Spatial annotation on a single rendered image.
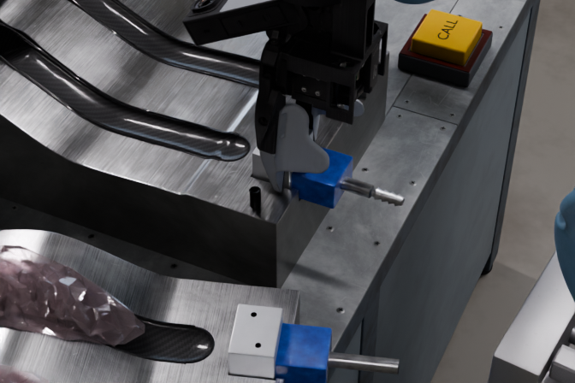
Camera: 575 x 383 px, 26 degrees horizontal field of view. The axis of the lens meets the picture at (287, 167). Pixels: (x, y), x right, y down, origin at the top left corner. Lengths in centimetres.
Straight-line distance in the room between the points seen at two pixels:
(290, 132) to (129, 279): 18
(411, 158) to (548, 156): 125
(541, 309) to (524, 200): 151
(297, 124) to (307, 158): 3
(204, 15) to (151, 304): 24
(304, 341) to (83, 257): 20
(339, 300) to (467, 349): 102
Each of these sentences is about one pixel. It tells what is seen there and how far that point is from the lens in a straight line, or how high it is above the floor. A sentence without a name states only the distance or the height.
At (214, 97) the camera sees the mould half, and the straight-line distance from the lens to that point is 117.
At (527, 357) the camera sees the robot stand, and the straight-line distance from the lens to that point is 83.
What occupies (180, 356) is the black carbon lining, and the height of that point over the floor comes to 85.
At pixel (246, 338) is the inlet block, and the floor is 88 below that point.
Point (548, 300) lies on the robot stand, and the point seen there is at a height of 99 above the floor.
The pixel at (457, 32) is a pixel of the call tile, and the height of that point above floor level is 84.
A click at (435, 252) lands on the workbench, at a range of 167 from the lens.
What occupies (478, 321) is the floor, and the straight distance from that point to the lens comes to 216.
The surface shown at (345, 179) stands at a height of 90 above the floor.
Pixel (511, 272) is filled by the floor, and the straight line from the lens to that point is 224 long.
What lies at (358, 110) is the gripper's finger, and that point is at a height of 94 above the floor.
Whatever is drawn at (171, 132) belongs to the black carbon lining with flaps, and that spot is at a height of 88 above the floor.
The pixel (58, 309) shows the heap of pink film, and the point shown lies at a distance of 98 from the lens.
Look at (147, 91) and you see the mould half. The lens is 119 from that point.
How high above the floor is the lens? 164
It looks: 43 degrees down
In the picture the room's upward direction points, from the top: straight up
